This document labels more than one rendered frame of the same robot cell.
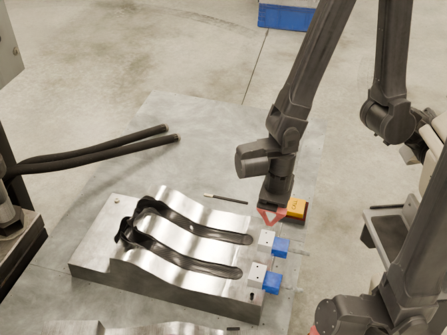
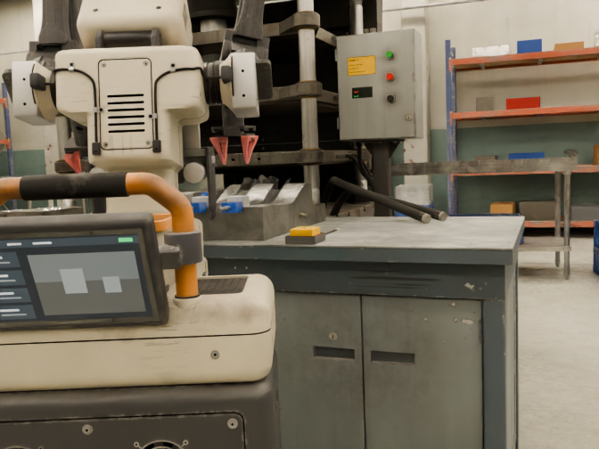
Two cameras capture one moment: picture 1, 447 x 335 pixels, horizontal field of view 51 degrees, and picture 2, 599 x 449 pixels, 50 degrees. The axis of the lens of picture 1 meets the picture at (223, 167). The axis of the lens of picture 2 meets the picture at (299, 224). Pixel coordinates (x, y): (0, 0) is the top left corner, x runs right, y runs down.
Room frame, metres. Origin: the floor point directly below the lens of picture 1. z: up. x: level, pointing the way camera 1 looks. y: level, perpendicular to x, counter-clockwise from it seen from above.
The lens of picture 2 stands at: (1.11, -1.80, 1.01)
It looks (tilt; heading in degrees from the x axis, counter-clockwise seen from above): 6 degrees down; 97
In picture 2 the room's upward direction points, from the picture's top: 2 degrees counter-clockwise
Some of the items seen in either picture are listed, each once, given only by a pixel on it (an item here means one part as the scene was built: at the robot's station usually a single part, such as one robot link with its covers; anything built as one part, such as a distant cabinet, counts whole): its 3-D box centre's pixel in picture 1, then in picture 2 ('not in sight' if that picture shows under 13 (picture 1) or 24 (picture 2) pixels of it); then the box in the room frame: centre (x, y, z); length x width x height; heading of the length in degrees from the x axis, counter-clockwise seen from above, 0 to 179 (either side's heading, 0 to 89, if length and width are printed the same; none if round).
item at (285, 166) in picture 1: (279, 159); not in sight; (0.75, -0.12, 1.18); 0.07 x 0.06 x 0.07; 106
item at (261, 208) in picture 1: (272, 208); (227, 146); (0.73, -0.12, 1.05); 0.07 x 0.07 x 0.09; 75
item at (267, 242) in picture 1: (284, 248); (230, 208); (0.74, -0.16, 0.89); 0.13 x 0.05 x 0.05; 76
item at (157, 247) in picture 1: (181, 236); (251, 191); (0.75, 0.10, 0.92); 0.35 x 0.16 x 0.09; 75
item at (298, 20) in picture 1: (295, 9); not in sight; (3.94, -0.59, 0.11); 0.61 x 0.41 x 0.22; 78
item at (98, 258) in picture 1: (177, 244); (258, 207); (0.76, 0.11, 0.87); 0.50 x 0.26 x 0.14; 75
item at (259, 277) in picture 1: (276, 284); (194, 208); (0.63, -0.13, 0.89); 0.13 x 0.05 x 0.05; 74
